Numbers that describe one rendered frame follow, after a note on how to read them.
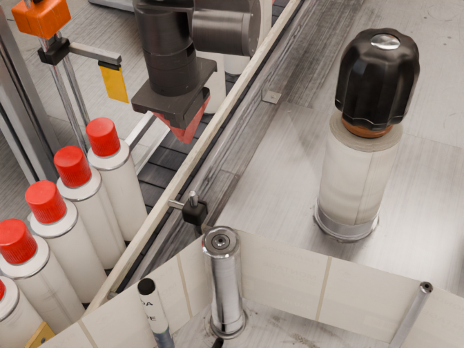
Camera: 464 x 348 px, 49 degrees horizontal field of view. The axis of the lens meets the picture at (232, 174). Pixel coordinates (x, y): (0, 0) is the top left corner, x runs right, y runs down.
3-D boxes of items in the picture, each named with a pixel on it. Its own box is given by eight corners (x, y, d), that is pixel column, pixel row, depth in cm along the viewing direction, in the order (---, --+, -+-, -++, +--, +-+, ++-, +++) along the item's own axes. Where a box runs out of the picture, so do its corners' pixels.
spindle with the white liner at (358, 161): (368, 249, 70) (422, 78, 48) (306, 229, 73) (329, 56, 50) (383, 201, 76) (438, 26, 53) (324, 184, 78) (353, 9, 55)
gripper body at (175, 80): (219, 73, 63) (214, 20, 57) (181, 127, 57) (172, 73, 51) (172, 63, 65) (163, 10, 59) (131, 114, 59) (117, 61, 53)
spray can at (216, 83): (219, 119, 88) (211, 13, 73) (192, 111, 90) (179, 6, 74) (231, 100, 91) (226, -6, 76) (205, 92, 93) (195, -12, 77)
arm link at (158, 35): (142, -27, 53) (121, 2, 50) (206, -22, 52) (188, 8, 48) (154, 30, 59) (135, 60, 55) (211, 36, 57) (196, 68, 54)
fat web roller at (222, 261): (237, 345, 62) (232, 267, 48) (204, 331, 64) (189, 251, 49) (251, 313, 65) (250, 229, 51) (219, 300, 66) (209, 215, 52)
